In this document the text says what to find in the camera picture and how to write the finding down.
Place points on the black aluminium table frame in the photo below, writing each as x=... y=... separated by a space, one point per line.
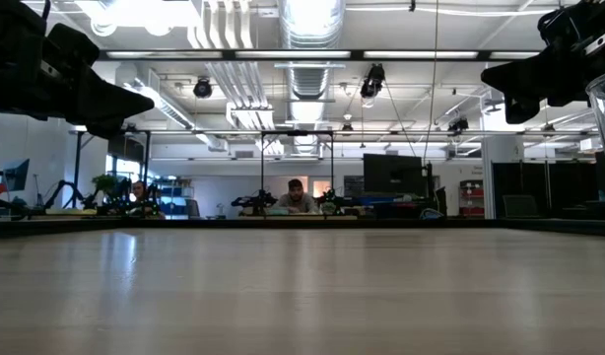
x=86 y=224

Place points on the white ventilation duct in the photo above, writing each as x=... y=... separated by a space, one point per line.
x=310 y=22

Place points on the black partition wall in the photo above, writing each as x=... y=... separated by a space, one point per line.
x=529 y=177

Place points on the small desk plant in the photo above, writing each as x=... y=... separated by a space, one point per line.
x=328 y=204

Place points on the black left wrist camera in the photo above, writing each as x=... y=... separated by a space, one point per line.
x=73 y=44

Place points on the black background robot arm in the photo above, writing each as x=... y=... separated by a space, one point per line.
x=255 y=201
x=61 y=187

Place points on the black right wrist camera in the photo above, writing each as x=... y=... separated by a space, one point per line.
x=558 y=24

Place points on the red shelf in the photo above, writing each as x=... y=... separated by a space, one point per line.
x=472 y=197

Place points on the leafy background plant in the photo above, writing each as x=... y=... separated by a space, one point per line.
x=104 y=183

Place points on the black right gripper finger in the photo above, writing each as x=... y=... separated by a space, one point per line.
x=524 y=74
x=519 y=111

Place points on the person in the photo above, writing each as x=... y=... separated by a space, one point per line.
x=139 y=190
x=296 y=199

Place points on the black background station frame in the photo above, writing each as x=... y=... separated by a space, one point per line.
x=77 y=163
x=296 y=133

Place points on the blue lit monitor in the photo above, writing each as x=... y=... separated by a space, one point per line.
x=17 y=173

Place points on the black hanging camera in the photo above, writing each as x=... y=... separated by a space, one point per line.
x=202 y=88
x=458 y=124
x=372 y=81

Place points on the black computer monitor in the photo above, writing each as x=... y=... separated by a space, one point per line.
x=391 y=172

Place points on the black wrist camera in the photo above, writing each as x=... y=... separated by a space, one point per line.
x=558 y=24
x=73 y=44

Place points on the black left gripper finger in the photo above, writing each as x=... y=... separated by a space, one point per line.
x=108 y=132
x=110 y=101

